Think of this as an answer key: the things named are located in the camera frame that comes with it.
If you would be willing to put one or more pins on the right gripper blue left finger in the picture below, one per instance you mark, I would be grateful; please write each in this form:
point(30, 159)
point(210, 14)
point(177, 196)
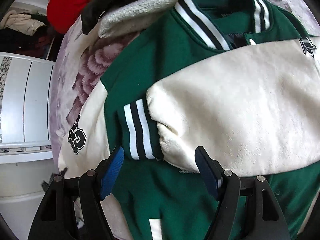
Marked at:
point(55, 217)

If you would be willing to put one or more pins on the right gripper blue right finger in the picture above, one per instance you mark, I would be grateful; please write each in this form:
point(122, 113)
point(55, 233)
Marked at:
point(247, 207)

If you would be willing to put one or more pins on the green and cream varsity jacket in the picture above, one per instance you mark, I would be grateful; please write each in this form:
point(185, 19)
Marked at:
point(238, 77)

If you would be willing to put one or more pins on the pile of clothes in background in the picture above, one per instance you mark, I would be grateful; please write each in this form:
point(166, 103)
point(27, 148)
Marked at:
point(26, 34)

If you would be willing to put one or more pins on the white wardrobe cabinet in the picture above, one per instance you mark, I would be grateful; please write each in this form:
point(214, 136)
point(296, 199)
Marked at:
point(26, 153)

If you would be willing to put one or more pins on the floral purple plush blanket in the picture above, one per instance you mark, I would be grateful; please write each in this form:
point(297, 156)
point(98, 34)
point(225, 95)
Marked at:
point(75, 75)

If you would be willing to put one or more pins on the grey fuzzy garment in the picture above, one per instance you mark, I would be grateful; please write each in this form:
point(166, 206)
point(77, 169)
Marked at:
point(135, 16)

